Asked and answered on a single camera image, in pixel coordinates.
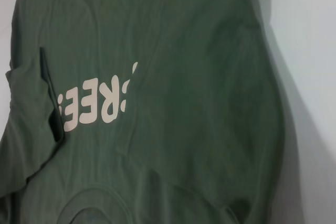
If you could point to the dark green FREE t-shirt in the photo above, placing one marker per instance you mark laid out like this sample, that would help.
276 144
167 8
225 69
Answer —
170 90

